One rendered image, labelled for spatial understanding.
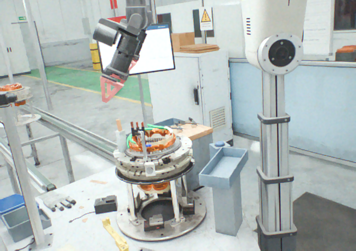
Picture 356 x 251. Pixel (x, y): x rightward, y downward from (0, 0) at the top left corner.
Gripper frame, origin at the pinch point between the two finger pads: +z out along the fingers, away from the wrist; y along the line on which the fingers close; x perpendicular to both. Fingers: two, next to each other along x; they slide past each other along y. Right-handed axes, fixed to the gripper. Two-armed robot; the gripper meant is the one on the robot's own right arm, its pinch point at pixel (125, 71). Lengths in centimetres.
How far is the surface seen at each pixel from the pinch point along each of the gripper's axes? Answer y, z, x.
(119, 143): 27.7, 22.4, 9.5
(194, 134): 8.4, 13.3, 40.0
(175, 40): -249, -12, 29
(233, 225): 46, 29, 59
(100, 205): 20, 57, 12
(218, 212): 43, 28, 53
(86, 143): -90, 81, -12
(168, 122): -20.1, 20.5, 30.2
